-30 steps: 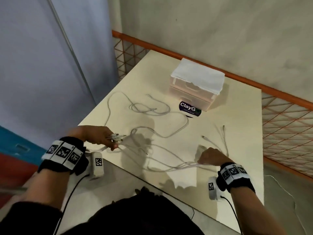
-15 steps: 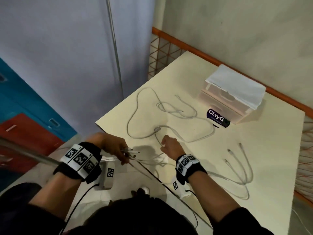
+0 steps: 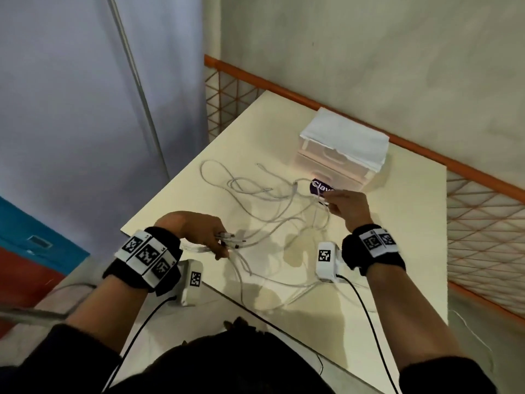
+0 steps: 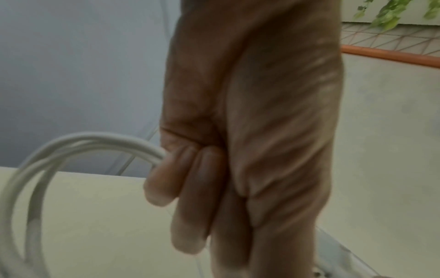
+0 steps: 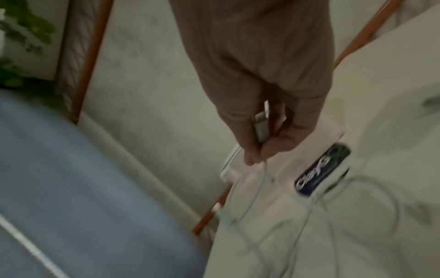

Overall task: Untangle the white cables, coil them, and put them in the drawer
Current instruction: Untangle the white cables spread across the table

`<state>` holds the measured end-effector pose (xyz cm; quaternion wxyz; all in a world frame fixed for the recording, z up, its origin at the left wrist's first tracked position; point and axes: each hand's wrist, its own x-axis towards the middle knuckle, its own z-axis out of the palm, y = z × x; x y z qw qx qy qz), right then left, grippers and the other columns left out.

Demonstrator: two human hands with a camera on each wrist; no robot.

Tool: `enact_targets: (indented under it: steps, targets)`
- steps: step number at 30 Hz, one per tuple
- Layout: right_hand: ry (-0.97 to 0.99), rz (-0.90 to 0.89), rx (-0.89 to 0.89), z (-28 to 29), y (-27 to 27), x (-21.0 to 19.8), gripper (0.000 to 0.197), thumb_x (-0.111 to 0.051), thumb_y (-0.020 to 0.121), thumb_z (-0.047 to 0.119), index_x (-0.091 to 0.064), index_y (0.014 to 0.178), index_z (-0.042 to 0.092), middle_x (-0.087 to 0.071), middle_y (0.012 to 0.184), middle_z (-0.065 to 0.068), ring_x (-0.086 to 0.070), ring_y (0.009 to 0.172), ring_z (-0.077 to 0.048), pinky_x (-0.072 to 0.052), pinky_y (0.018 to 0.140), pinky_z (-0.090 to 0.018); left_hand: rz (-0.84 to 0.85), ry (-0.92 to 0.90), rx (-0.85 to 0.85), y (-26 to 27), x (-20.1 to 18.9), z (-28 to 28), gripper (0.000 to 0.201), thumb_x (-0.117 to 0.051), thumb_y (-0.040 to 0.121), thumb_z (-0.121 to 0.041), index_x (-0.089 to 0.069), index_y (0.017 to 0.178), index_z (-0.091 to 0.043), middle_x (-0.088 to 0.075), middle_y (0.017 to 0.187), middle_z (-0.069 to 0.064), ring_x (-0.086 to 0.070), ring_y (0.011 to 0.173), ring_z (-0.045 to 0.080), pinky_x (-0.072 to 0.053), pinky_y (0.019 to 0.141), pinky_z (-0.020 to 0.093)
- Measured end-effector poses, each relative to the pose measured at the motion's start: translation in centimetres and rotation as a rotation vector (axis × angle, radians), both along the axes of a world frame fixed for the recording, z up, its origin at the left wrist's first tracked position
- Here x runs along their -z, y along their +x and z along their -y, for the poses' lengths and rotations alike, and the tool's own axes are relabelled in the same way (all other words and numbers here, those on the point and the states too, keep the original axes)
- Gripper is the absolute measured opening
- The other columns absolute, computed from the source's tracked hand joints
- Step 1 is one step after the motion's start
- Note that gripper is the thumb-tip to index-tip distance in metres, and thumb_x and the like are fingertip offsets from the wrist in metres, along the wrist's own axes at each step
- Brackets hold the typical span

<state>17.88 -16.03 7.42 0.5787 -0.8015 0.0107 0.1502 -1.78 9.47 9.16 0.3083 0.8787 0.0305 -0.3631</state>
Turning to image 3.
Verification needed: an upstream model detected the person's left hand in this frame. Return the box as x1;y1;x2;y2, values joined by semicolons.
154;210;237;260

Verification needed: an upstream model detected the person's right hand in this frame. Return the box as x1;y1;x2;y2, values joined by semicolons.
325;189;375;235

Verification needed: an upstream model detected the person's right forearm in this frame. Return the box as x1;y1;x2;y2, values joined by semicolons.
365;264;468;370

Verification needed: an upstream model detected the person's left forearm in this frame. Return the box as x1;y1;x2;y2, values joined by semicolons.
65;274;156;357

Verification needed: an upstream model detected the person's black shirt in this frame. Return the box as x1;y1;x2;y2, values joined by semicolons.
0;317;499;394

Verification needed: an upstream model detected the black marker wristband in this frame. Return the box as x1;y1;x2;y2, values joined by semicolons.
102;227;183;297
341;223;407;277

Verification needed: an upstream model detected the purple round sticker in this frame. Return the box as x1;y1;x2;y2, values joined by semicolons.
307;178;335;200

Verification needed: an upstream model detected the white folded cloth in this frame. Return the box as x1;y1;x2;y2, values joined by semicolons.
299;107;390;173

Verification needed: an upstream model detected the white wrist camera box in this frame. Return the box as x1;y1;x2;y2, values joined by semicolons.
174;259;205;307
316;241;345;283

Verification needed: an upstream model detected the black camera cable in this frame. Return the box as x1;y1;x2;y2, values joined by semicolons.
102;297;177;394
336;274;401;394

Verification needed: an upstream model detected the thin white floor cable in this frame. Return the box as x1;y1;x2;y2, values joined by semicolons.
449;309;493;362

